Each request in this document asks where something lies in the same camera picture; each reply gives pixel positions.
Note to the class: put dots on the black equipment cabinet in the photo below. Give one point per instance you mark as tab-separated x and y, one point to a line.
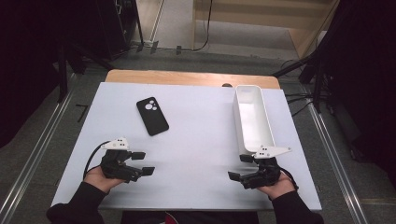
113	28

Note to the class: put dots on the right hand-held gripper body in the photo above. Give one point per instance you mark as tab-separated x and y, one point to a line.
267	171

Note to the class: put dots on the wooden table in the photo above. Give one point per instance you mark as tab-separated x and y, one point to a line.
186	77

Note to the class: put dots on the metal floor rail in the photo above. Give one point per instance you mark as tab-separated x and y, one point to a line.
34	157
336	161

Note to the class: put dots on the dark curtain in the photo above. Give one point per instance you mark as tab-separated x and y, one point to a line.
28	62
367	77

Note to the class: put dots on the dark floor tape strip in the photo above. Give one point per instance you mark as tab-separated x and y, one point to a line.
178	49
154	46

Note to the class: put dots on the black phone case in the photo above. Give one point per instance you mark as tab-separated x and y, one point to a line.
152	116

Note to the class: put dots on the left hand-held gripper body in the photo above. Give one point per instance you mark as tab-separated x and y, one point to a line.
115	161

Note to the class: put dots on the person's left hand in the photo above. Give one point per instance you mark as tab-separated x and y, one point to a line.
98	180

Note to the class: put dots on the small brown round knob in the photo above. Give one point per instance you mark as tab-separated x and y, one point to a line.
227	85

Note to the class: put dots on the black metal stand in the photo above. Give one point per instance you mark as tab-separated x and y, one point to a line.
317	84
62	77

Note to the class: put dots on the person's right hand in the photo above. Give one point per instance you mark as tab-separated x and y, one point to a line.
278	186

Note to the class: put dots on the light wooden furniture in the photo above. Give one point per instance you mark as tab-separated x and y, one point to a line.
249	18

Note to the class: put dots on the white paper sheet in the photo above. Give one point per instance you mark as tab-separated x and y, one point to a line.
193	155

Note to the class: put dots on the white oblong plastic container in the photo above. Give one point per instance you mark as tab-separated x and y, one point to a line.
253	118

